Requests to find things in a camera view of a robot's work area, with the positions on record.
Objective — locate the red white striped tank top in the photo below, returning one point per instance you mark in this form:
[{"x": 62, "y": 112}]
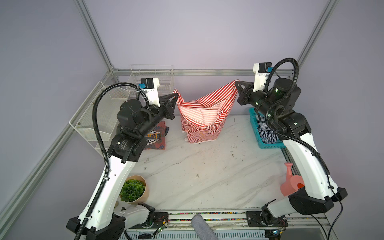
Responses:
[{"x": 203, "y": 119}]

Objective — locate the pink watering can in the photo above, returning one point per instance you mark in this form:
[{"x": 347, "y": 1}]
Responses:
[{"x": 292, "y": 183}]

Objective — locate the folded red graphic tank top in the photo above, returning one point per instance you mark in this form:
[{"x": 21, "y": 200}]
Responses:
[{"x": 156, "y": 138}]

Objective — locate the grey foam microphone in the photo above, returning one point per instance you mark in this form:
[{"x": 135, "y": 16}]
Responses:
[{"x": 202, "y": 229}]

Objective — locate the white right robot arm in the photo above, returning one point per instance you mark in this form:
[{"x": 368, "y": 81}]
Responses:
[{"x": 320, "y": 192}]

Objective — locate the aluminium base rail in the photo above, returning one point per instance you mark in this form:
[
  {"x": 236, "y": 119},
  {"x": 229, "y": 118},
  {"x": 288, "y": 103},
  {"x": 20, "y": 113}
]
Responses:
[{"x": 230, "y": 225}]

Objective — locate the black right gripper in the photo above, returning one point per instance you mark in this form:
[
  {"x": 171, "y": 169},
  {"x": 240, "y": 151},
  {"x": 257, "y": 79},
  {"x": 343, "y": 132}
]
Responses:
[{"x": 242, "y": 92}]

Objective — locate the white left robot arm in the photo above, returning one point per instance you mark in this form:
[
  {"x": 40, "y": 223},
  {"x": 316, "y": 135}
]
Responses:
[{"x": 102, "y": 219}]

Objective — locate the green potted plant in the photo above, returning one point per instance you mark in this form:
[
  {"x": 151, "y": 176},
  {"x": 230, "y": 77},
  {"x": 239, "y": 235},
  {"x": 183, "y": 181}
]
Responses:
[{"x": 134, "y": 190}]

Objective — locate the teal plastic basket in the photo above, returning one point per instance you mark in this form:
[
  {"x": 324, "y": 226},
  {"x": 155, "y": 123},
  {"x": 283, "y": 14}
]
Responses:
[{"x": 253, "y": 120}]

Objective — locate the white mesh wall shelf lower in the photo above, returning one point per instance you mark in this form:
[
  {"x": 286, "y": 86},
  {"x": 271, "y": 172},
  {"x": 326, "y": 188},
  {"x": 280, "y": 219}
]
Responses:
[{"x": 107, "y": 144}]

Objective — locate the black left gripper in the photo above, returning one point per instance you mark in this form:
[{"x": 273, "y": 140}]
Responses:
[{"x": 168, "y": 108}]

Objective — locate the navy white striped tank top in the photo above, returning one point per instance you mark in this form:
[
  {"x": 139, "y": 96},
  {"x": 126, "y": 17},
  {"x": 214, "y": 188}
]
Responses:
[{"x": 266, "y": 134}]

